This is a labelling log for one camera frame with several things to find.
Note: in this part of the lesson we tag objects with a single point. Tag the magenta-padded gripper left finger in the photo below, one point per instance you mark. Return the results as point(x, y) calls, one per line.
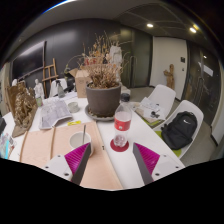
point(76, 160)

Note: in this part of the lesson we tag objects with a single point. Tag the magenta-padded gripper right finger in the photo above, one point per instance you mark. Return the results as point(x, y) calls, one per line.
point(148, 160)

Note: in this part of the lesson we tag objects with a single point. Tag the clear red-labelled water bottle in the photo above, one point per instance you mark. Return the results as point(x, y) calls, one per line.
point(122, 123)

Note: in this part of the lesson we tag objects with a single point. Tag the white ceramic mug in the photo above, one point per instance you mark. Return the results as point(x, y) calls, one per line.
point(76, 140)

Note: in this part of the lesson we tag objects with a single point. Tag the beige wooden board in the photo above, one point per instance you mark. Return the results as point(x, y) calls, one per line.
point(100, 166)
point(35, 146)

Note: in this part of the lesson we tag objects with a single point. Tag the metal spoon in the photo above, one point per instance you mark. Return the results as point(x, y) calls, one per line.
point(84, 133)

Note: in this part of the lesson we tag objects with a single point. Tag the flat round red coaster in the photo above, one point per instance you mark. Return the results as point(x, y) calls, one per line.
point(115, 148)

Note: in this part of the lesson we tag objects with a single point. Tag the yellow tag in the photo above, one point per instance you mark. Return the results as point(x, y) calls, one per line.
point(74, 123)

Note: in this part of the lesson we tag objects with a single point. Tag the black backpack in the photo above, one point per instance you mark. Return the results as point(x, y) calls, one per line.
point(179, 130)

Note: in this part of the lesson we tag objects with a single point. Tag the grey plant saucer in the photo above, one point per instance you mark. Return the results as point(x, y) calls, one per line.
point(96, 117)

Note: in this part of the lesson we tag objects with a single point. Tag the stack of papers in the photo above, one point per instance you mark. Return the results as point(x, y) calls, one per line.
point(148, 110)

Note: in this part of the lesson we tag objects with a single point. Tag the printed newspaper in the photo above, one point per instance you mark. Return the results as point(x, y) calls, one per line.
point(55, 113)

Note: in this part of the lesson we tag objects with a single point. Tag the small white jar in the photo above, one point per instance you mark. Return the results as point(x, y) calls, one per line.
point(73, 107)

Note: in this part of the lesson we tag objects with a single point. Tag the grey pot with dried plant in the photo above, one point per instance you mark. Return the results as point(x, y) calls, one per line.
point(103, 100)

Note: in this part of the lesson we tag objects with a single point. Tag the white plastic chair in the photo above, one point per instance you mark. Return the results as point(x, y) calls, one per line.
point(165, 95)

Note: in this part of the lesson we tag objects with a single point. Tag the white chair with green cushion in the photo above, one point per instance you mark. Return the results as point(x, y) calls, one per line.
point(196, 111)

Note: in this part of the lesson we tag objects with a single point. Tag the small green-labelled bottle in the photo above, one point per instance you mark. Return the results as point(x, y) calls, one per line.
point(39, 101)

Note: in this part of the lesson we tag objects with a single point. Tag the dark spray bottle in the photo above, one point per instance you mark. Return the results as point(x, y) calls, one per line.
point(60, 90)

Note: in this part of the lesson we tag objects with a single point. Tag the colourful painted book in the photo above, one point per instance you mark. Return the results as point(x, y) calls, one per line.
point(6, 146)

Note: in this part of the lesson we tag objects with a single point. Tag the white chair behind table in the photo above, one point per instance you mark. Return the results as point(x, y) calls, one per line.
point(53, 87)

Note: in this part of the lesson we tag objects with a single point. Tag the brown cardboard box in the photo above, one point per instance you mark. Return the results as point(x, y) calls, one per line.
point(80, 83)

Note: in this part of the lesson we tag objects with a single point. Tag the small white plaster bust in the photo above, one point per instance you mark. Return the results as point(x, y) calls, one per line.
point(38, 88)

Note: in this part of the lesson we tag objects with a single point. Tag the black desktop device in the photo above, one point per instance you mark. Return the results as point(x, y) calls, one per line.
point(2, 125)

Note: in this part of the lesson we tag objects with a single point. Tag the brown wooden figure statue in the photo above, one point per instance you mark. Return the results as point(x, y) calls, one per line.
point(169, 76)

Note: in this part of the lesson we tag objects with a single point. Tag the wooden easel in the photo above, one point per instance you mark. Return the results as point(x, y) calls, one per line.
point(49, 75)

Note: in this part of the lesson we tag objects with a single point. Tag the tall white plaster statue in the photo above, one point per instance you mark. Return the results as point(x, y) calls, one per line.
point(116, 55)

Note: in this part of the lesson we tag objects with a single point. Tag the round ceiling light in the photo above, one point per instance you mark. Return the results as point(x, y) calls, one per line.
point(193, 30)
point(150, 25)

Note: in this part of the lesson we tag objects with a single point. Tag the black wall screen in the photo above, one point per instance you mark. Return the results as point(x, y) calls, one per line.
point(28, 61)

